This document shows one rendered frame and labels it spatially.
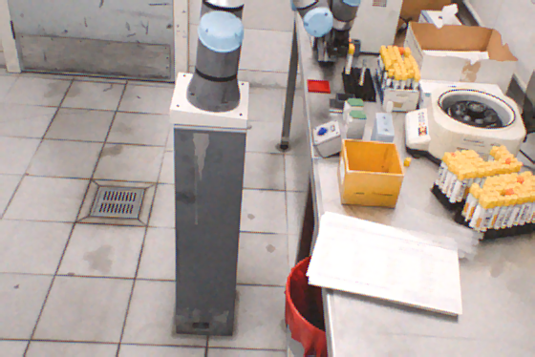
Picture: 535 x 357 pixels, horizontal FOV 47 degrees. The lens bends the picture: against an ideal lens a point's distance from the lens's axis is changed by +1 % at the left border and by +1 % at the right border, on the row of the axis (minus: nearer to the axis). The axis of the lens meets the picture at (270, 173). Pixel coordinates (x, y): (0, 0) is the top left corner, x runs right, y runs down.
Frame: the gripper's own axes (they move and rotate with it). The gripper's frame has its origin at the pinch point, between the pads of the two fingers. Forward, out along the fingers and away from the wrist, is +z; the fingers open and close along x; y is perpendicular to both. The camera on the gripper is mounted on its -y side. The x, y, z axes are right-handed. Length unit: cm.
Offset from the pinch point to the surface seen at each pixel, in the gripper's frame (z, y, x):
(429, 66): -14.1, 11.6, 27.4
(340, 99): -9.0, 22.0, 1.7
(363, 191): -35, 61, 2
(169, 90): 145, -67, -69
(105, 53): 135, -81, -105
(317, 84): -2.3, 13.2, -4.2
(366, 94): -7.8, 19.1, 9.7
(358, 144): -32, 48, 2
